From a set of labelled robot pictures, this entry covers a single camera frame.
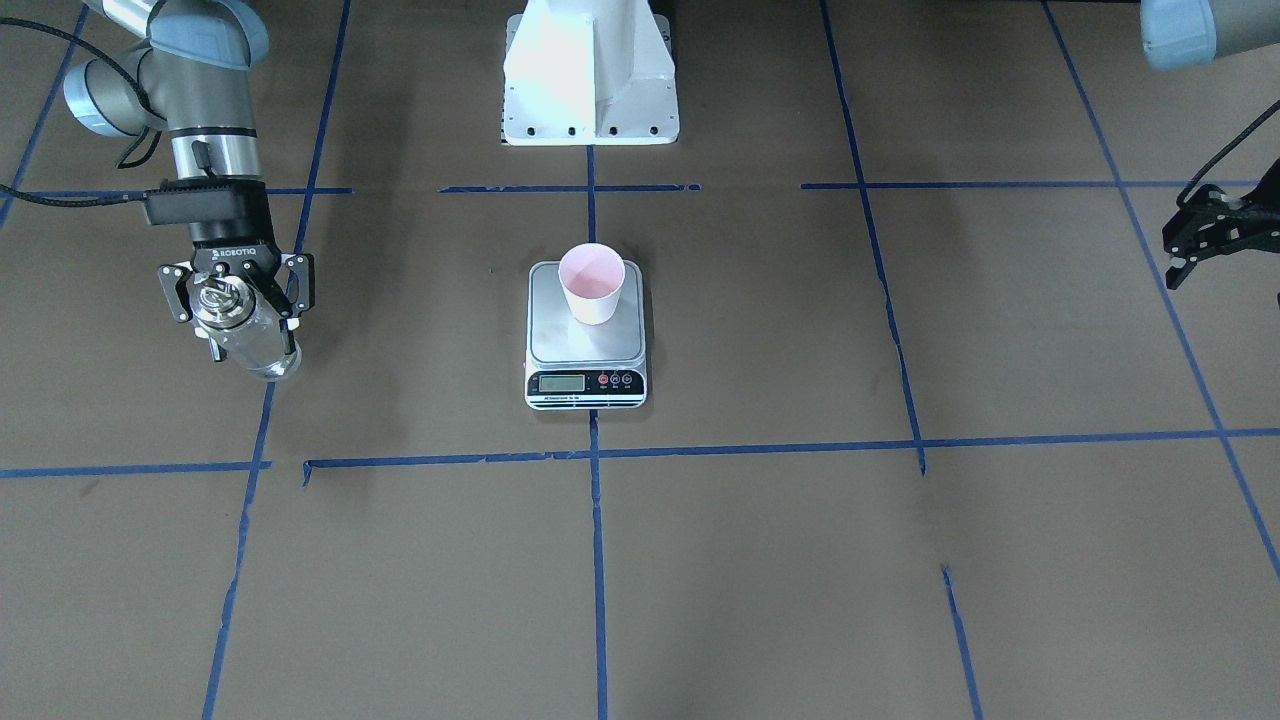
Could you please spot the white digital kitchen scale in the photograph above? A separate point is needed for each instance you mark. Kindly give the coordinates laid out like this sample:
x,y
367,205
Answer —
x,y
571,365

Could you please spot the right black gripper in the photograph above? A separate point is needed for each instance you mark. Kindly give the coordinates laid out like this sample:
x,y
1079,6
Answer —
x,y
233,256

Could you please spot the pink plastic cup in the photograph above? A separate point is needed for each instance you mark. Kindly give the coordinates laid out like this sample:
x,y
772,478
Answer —
x,y
591,276

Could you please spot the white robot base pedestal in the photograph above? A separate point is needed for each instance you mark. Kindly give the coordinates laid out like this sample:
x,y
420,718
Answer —
x,y
590,73

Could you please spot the clear glass sauce bottle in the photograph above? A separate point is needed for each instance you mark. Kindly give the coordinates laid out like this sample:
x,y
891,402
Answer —
x,y
230,316

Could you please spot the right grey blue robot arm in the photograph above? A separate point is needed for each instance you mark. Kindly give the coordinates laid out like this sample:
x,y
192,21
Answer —
x,y
188,80

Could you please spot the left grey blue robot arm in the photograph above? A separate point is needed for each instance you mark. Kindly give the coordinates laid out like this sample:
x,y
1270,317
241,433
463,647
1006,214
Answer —
x,y
1179,34

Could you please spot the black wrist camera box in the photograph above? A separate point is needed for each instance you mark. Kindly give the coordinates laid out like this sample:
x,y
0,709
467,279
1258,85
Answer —
x,y
216,210

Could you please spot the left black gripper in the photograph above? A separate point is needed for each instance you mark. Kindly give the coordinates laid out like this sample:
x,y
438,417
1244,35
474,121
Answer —
x,y
1222,226

